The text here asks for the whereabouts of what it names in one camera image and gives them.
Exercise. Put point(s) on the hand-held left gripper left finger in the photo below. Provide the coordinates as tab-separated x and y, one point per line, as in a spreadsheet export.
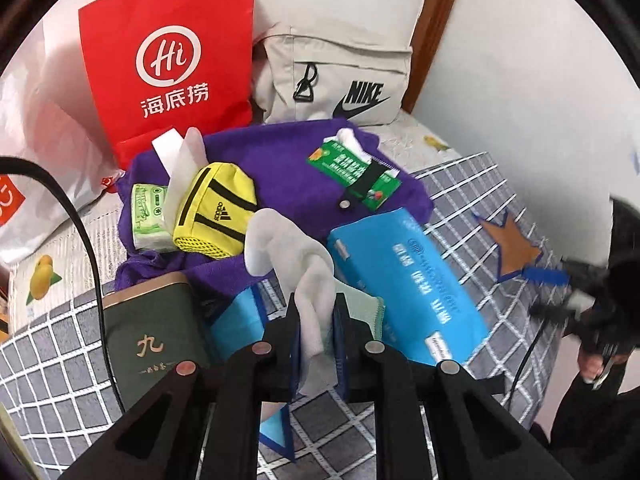
295	345

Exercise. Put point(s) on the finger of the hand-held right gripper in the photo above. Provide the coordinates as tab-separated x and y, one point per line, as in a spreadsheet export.
547	276

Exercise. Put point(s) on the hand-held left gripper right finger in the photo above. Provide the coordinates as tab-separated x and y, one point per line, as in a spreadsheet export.
340	350

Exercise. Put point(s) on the large white sock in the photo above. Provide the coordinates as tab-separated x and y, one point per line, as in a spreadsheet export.
305	270

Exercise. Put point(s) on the person's right forearm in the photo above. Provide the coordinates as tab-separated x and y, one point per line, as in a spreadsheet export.
600	435

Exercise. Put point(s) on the person's right hand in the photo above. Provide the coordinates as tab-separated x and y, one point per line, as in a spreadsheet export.
590	367

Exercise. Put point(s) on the light green cloth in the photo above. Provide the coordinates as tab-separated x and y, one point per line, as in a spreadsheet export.
362	310

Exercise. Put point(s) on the blue tissue pack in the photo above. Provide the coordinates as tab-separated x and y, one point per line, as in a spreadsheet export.
405	285

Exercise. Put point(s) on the grey grid blanket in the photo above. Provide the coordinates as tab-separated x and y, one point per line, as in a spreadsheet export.
465	195

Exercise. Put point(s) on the dark green box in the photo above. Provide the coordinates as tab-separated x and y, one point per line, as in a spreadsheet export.
150	335

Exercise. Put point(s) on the yellow black striped pouch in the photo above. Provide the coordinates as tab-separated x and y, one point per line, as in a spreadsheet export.
220	210

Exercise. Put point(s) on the purple towel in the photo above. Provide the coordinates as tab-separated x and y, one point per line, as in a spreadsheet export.
285	180

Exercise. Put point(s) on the dark green tissue pack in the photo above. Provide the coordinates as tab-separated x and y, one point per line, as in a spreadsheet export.
340	167

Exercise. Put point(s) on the light green wipes pack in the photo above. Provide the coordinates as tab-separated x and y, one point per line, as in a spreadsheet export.
150	215

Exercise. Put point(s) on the wooden headboard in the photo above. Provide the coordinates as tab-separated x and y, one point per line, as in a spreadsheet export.
430	35

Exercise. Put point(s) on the beige zip bag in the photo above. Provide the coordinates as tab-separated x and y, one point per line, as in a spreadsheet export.
340	75

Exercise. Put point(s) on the red paper bag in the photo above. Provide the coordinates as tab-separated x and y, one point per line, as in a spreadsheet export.
170	60

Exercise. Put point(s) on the white plastic shopping bag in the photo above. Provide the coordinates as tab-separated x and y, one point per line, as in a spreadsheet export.
40	150

